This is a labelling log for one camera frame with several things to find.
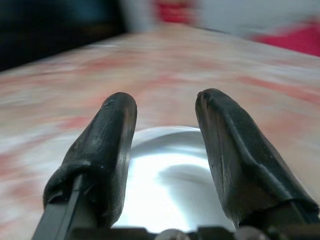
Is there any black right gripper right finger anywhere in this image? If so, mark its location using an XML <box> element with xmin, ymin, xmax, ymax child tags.
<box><xmin>195</xmin><ymin>87</ymin><xmax>320</xmax><ymax>240</ymax></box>

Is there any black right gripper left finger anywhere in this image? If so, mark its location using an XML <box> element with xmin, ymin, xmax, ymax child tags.
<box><xmin>31</xmin><ymin>91</ymin><xmax>138</xmax><ymax>240</ymax></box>

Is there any white plate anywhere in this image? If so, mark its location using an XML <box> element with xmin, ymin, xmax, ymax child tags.
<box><xmin>111</xmin><ymin>126</ymin><xmax>237</xmax><ymax>232</ymax></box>

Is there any red and white patterned tablecloth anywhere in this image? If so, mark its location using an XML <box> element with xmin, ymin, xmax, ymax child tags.
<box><xmin>0</xmin><ymin>26</ymin><xmax>320</xmax><ymax>240</ymax></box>

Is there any red chair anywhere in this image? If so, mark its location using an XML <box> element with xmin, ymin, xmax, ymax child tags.
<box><xmin>251</xmin><ymin>18</ymin><xmax>320</xmax><ymax>57</ymax></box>

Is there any dark furniture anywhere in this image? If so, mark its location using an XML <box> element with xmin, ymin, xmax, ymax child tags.
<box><xmin>0</xmin><ymin>0</ymin><xmax>127</xmax><ymax>72</ymax></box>

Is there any red blurred object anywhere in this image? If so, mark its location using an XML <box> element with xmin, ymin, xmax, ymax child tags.
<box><xmin>156</xmin><ymin>0</ymin><xmax>195</xmax><ymax>23</ymax></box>

